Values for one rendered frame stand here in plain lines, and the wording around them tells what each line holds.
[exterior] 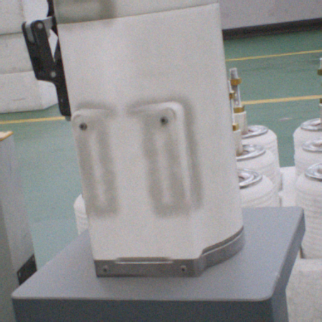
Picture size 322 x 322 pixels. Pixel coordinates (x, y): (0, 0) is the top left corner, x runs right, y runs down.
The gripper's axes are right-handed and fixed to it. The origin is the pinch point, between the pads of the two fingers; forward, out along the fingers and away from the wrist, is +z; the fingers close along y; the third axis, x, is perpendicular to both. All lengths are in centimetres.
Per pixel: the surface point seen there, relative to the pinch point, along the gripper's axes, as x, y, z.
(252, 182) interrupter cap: 12.8, -8.0, 9.7
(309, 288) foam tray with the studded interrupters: 19.7, -7.0, 19.1
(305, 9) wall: -309, -421, 16
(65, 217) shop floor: -72, -35, 34
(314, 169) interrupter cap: 15.3, -14.6, 9.8
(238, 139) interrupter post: 2.6, -17.1, 7.9
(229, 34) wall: -362, -387, 28
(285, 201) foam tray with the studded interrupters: 4.0, -22.4, 17.0
